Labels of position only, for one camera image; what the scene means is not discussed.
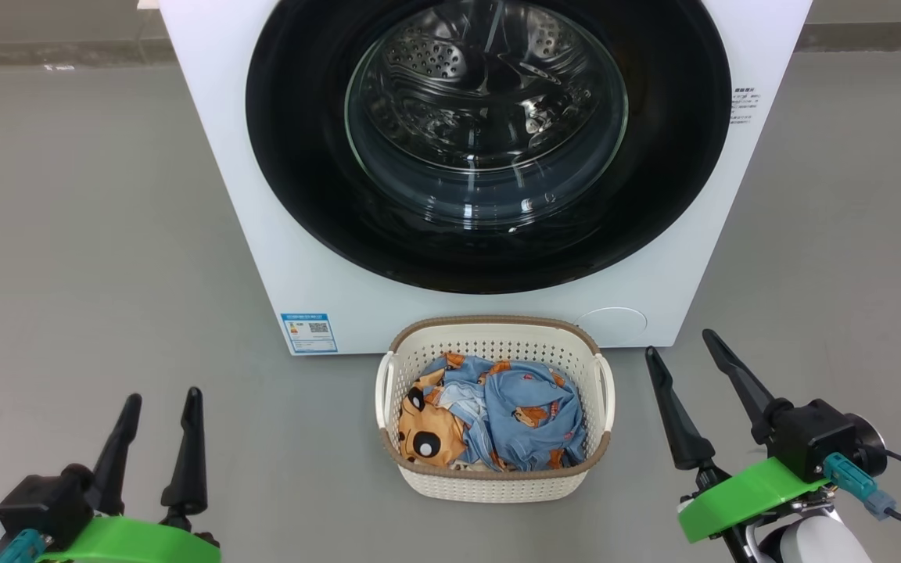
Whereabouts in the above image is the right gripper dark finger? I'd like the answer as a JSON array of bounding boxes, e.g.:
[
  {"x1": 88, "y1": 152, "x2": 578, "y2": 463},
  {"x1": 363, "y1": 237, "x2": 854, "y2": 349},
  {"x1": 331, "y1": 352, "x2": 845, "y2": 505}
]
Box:
[
  {"x1": 702, "y1": 329, "x2": 792, "y2": 446},
  {"x1": 644, "y1": 346, "x2": 717, "y2": 472}
]

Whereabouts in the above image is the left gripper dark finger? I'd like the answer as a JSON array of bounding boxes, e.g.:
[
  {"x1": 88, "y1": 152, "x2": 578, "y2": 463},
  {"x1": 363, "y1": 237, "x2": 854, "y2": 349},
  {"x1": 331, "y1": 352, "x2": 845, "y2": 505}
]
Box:
[
  {"x1": 160, "y1": 387, "x2": 209, "y2": 517},
  {"x1": 84, "y1": 393, "x2": 142, "y2": 517}
]

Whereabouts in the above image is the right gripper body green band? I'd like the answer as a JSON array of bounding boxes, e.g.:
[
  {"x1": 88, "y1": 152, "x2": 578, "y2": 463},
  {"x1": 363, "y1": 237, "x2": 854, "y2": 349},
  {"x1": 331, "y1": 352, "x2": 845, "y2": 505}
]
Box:
[{"x1": 677, "y1": 457, "x2": 838, "y2": 563}]

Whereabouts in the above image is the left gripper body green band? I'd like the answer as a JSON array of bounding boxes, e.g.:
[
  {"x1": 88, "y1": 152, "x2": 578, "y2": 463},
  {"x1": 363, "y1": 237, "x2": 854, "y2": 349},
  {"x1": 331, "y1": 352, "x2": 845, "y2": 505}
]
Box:
[{"x1": 36, "y1": 508, "x2": 222, "y2": 563}]

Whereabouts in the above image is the blue bear-print garment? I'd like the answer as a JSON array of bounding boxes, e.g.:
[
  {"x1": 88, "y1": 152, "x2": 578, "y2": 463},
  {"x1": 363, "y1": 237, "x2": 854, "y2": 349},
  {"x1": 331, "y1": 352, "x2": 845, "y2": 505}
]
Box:
[{"x1": 397, "y1": 352, "x2": 588, "y2": 472}]

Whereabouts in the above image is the black round glass washer door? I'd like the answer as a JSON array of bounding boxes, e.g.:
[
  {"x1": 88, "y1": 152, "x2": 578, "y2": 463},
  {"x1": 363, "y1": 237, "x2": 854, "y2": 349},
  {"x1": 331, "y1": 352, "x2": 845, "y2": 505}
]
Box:
[{"x1": 246, "y1": 0, "x2": 733, "y2": 296}]

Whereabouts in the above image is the cream perforated laundry basket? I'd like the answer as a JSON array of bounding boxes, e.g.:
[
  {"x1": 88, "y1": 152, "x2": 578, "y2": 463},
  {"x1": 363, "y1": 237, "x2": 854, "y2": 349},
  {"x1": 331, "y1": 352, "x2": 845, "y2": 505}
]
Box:
[{"x1": 375, "y1": 315, "x2": 616, "y2": 504}]

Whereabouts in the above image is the white front-load washing machine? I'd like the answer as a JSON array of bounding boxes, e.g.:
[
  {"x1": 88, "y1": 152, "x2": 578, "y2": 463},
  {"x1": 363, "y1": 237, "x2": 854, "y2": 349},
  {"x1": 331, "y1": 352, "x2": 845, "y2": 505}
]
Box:
[{"x1": 157, "y1": 0, "x2": 813, "y2": 357}]

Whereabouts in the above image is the round white filter cover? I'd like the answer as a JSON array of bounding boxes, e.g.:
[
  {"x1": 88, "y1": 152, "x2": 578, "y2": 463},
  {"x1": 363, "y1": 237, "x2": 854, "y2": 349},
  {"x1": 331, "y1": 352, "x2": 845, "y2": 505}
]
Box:
[{"x1": 576, "y1": 307, "x2": 648, "y2": 349}]

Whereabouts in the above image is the blue energy label sticker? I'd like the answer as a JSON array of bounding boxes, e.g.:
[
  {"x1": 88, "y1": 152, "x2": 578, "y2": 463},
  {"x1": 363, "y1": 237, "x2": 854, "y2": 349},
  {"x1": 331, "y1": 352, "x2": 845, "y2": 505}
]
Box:
[{"x1": 280, "y1": 313, "x2": 339, "y2": 355}]

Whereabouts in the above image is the small printed text label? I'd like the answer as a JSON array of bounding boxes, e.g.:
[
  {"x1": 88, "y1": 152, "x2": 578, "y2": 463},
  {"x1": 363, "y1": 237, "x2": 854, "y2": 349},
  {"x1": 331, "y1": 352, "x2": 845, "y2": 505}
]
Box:
[{"x1": 732, "y1": 86, "x2": 763, "y2": 126}]

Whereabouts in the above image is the steel perforated washer drum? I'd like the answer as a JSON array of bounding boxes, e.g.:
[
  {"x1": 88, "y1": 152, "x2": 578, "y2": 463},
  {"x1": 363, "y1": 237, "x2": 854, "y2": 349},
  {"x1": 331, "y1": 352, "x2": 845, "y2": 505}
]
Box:
[{"x1": 345, "y1": 0, "x2": 630, "y2": 228}]

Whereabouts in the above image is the teal right cable connector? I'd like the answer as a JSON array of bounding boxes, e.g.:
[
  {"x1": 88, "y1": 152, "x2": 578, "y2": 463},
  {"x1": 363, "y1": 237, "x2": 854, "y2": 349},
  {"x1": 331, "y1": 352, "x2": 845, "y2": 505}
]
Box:
[{"x1": 824, "y1": 452, "x2": 897, "y2": 521}]

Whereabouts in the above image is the teal cable connector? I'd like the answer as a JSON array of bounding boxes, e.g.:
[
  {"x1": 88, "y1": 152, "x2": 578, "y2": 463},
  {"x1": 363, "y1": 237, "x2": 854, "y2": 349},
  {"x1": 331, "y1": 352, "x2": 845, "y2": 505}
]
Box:
[
  {"x1": 824, "y1": 452, "x2": 897, "y2": 521},
  {"x1": 0, "y1": 529, "x2": 46, "y2": 563}
]

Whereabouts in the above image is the teal left cable connector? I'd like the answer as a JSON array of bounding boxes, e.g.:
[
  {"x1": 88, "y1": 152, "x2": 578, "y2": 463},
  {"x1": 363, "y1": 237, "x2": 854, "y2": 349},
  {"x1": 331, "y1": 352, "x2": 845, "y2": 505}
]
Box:
[{"x1": 0, "y1": 529, "x2": 46, "y2": 563}]

